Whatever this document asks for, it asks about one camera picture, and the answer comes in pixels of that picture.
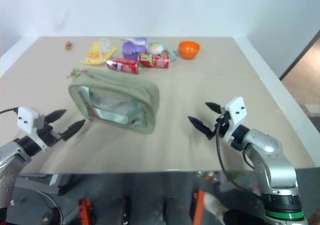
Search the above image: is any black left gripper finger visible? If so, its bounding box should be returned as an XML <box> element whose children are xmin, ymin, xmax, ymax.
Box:
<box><xmin>44</xmin><ymin>109</ymin><xmax>68</xmax><ymax>124</ymax></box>
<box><xmin>60</xmin><ymin>119</ymin><xmax>87</xmax><ymax>141</ymax></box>

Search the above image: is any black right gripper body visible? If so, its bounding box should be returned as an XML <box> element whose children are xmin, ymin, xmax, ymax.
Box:
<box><xmin>206</xmin><ymin>111</ymin><xmax>231</xmax><ymax>141</ymax></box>

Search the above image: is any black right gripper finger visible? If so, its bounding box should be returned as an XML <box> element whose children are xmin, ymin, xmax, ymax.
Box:
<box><xmin>187</xmin><ymin>115</ymin><xmax>213</xmax><ymax>136</ymax></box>
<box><xmin>205</xmin><ymin>102</ymin><xmax>222</xmax><ymax>115</ymax></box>

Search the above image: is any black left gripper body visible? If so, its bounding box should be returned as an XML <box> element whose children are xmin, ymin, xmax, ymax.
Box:
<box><xmin>35</xmin><ymin>114</ymin><xmax>63</xmax><ymax>148</ymax></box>

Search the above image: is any green transparent zipper pouch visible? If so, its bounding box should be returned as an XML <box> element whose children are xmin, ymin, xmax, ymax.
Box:
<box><xmin>68</xmin><ymin>68</ymin><xmax>160</xmax><ymax>136</ymax></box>

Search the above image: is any pink green zipper pull charm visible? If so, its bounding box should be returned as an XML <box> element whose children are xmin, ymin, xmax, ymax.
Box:
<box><xmin>65</xmin><ymin>68</ymin><xmax>87</xmax><ymax>80</ymax></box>

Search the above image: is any orange plastic bowl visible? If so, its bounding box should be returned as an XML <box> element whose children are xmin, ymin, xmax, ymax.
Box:
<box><xmin>178</xmin><ymin>40</ymin><xmax>201</xmax><ymax>60</ymax></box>

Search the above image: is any yellow snack wrapper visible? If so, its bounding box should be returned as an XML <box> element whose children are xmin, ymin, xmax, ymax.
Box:
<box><xmin>80</xmin><ymin>41</ymin><xmax>118</xmax><ymax>66</ymax></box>

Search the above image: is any orange metal stand leg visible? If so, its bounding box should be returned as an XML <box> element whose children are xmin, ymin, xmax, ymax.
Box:
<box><xmin>191</xmin><ymin>189</ymin><xmax>206</xmax><ymax>225</ymax></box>

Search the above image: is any crushed red soda can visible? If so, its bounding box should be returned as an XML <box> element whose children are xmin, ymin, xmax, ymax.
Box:
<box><xmin>105</xmin><ymin>57</ymin><xmax>141</xmax><ymax>75</ymax></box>

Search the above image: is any orange black tool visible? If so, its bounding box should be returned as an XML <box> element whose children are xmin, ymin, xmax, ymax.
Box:
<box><xmin>77</xmin><ymin>197</ymin><xmax>97</xmax><ymax>225</ymax></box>

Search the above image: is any white crumpled rag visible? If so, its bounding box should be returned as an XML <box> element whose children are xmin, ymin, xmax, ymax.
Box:
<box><xmin>203</xmin><ymin>192</ymin><xmax>230</xmax><ymax>223</ymax></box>

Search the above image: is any clear crumpled plastic wrapper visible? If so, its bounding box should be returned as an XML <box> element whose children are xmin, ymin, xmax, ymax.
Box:
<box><xmin>98</xmin><ymin>37</ymin><xmax>119</xmax><ymax>58</ymax></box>

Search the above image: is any purple tissue pack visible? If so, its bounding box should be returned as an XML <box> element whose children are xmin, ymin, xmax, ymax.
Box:
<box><xmin>121</xmin><ymin>36</ymin><xmax>148</xmax><ymax>60</ymax></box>

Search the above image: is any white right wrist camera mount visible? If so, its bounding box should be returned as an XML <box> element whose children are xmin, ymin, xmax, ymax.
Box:
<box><xmin>220</xmin><ymin>96</ymin><xmax>248</xmax><ymax>144</ymax></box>

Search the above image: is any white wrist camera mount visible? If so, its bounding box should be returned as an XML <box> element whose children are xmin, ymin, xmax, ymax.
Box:
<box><xmin>17</xmin><ymin>106</ymin><xmax>49</xmax><ymax>153</ymax></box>
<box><xmin>220</xmin><ymin>96</ymin><xmax>248</xmax><ymax>144</ymax></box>

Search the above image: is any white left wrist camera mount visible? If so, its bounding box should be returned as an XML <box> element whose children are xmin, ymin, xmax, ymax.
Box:
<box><xmin>17</xmin><ymin>106</ymin><xmax>49</xmax><ymax>153</ymax></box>

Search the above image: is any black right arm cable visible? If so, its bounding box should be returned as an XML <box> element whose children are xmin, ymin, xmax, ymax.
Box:
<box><xmin>215</xmin><ymin>117</ymin><xmax>263</xmax><ymax>198</ymax></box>

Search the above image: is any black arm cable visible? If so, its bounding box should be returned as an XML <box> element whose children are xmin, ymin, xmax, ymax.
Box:
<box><xmin>0</xmin><ymin>107</ymin><xmax>20</xmax><ymax>115</ymax></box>
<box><xmin>215</xmin><ymin>117</ymin><xmax>263</xmax><ymax>198</ymax></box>

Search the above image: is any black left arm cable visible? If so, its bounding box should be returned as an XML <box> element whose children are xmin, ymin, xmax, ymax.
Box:
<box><xmin>0</xmin><ymin>107</ymin><xmax>20</xmax><ymax>115</ymax></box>

